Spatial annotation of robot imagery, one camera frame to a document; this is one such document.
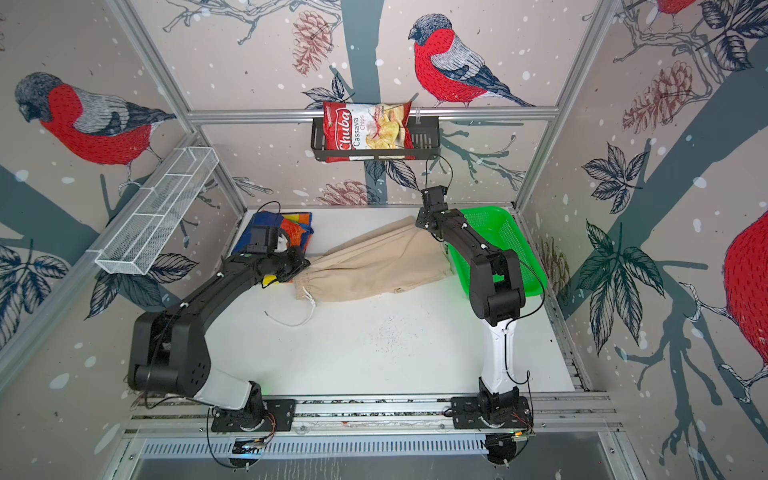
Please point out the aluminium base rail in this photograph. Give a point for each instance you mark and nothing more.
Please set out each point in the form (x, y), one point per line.
(391, 414)

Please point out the rainbow striped shorts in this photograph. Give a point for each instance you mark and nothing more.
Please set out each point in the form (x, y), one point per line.
(288, 225)

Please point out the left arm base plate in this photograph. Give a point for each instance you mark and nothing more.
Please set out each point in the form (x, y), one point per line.
(258, 416)

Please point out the red cassava chips bag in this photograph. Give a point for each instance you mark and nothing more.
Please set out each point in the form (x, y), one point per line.
(352, 127)

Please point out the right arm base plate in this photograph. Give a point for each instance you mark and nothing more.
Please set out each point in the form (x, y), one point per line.
(465, 414)

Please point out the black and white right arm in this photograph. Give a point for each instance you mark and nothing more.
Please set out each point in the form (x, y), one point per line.
(497, 296)

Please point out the beige shorts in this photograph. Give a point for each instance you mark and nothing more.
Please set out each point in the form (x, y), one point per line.
(394, 258)

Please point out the aluminium horizontal frame bar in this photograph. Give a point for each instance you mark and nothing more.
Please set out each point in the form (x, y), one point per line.
(288, 116)

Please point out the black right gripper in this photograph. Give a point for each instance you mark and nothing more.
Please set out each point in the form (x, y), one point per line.
(420, 218)

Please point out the green plastic tray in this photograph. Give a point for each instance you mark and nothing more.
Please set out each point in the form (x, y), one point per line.
(498, 226)

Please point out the white wire mesh shelf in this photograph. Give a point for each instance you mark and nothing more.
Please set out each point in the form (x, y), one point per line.
(142, 237)

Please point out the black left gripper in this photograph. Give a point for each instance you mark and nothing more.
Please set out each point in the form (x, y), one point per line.
(300, 261)

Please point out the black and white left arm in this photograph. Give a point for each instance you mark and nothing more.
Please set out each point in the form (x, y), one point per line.
(169, 354)

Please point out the black wire basket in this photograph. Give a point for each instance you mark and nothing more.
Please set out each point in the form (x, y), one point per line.
(425, 137)

